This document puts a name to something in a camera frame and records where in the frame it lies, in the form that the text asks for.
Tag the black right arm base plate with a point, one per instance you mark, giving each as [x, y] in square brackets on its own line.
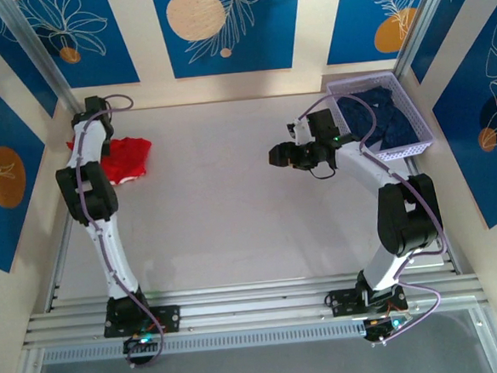
[339, 301]

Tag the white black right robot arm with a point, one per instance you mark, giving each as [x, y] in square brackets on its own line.
[358, 166]

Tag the aluminium rail frame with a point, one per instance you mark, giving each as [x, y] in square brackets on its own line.
[257, 305]

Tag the lavender perforated plastic basket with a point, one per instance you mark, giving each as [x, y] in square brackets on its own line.
[418, 115]

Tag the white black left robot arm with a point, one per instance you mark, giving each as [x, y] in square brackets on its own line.
[108, 247]

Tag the navy blue cloth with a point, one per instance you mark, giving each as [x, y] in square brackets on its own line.
[388, 117]

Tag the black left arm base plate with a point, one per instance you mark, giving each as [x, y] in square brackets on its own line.
[168, 318]

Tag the aluminium frame post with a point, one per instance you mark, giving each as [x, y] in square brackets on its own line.
[41, 56]
[428, 18]

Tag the red t-shirt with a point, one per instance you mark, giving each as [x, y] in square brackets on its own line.
[127, 161]

